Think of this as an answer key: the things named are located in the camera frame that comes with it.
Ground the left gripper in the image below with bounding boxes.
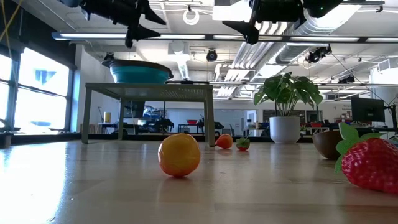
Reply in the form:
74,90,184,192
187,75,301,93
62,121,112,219
113,0,167,49

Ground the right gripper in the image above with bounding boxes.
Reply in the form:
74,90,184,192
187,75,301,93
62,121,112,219
222,0,305,45

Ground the blue collapsible colander grey rim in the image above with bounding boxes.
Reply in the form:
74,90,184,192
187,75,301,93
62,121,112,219
101,58,174,85

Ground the black-handled kitchen knife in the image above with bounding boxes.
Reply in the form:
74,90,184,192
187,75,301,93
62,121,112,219
165,80,210,85

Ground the small orange plastic fruit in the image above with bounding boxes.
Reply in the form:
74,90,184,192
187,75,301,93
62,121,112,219
215,133,234,150

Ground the orange plastic pear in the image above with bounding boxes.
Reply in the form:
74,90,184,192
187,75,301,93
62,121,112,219
157,133,202,179

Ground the plastic kiwi half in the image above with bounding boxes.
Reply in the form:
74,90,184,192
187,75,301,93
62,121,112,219
312,129,343,161

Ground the red plastic strawberry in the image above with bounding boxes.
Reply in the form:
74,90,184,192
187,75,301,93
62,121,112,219
334,122,398,196
235,133,252,152

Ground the linear ceiling light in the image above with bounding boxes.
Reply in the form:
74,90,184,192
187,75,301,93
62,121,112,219
51,32,398,44

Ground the green perforated metal riser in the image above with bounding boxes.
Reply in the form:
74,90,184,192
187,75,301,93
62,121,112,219
81,82,216,147

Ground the black ceiling-mounted device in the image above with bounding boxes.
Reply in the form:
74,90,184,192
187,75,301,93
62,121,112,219
306,45,332,65

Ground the potted monstera plant white pot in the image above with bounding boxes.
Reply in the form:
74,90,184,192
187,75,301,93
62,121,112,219
253,71,324,144

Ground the black computer monitor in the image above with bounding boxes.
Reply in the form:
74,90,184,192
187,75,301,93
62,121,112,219
351,96,386,123

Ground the silver ventilation duct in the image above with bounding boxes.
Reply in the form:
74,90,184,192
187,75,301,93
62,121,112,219
275,0,361,65

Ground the black window frame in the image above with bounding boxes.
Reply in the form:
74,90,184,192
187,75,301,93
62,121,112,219
0,40,78,133

